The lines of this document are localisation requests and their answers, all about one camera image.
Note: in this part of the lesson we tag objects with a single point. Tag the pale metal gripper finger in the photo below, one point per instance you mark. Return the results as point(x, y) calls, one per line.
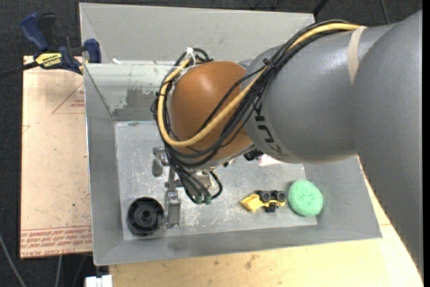
point(157, 166)
point(173, 211)

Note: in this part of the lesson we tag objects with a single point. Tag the yellow toy truck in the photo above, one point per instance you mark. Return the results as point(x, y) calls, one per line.
point(258, 201)

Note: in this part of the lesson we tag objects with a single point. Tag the green round sponge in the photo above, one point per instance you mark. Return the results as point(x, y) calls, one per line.
point(305, 198)

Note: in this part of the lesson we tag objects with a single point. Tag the black cylinder on white bracket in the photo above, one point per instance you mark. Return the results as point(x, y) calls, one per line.
point(252, 154)

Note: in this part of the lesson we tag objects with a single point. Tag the grey metal bin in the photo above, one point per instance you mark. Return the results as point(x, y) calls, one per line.
point(141, 158)

